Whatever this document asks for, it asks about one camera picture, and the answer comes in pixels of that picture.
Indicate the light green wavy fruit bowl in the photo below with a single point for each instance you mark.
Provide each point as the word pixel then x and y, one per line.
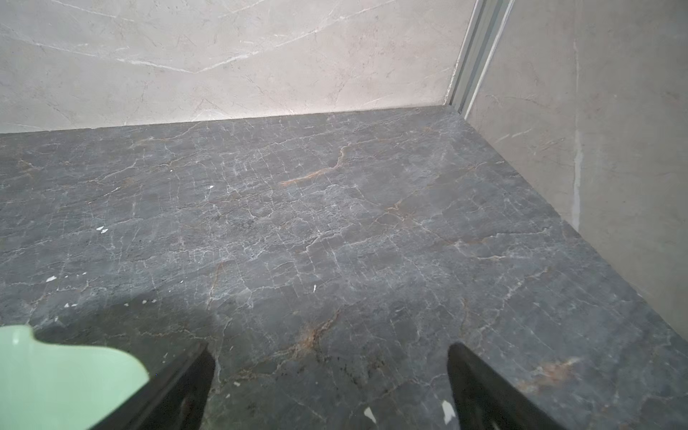
pixel 55 386

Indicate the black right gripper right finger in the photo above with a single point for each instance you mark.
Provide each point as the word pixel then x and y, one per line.
pixel 485 400

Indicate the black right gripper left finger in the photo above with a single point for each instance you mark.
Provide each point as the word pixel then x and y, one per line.
pixel 174 398

